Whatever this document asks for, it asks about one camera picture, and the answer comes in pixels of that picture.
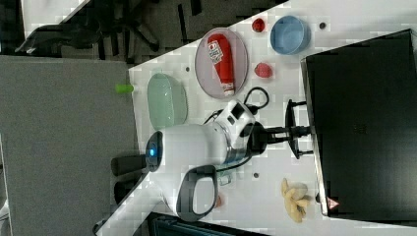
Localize blue bowl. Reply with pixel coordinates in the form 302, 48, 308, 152
269, 16, 311, 55

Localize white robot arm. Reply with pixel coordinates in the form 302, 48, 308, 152
95, 99, 311, 236

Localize green cylinder on table edge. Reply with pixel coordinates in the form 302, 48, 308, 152
115, 85, 135, 93

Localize grey round plate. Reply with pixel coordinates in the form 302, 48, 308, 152
195, 28, 249, 99

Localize red plush ketchup bottle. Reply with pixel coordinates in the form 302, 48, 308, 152
208, 33, 235, 96

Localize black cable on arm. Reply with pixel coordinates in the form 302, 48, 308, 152
203, 87, 270, 126

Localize green small pot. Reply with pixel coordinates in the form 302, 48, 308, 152
216, 164, 244, 186

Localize yellow plush banana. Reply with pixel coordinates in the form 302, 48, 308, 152
281, 178, 310, 223

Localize black office chair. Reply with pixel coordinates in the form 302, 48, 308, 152
15, 0, 159, 53

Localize orange toy fruit slice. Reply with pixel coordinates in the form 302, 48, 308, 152
215, 194, 222, 207

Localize green perforated colander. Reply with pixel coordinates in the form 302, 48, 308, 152
147, 73, 188, 130

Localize black toaster oven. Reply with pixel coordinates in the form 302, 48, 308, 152
301, 29, 417, 227

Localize small red toy fruit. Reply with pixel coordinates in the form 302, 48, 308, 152
252, 18, 266, 32

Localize red toy strawberry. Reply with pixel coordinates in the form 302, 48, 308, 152
255, 63, 272, 79

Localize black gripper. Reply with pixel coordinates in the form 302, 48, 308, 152
250, 122, 310, 154

